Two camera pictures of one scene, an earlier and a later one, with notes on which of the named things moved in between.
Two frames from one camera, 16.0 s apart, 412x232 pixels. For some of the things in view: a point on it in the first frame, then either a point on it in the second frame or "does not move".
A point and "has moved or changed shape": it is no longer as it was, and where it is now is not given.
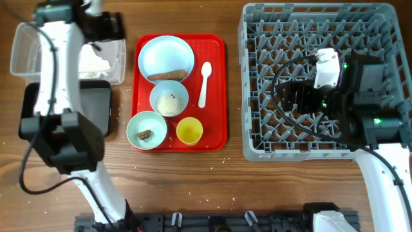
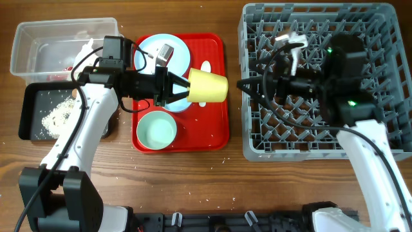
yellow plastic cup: [189, 130] to [206, 87]
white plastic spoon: [206, 69] does not move
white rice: [170, 104] has moved or changed shape
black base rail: [201, 223] does not move
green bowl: [143, 121] has moved or changed shape
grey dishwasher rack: [272, 35] does not move
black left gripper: [106, 33] to [162, 74]
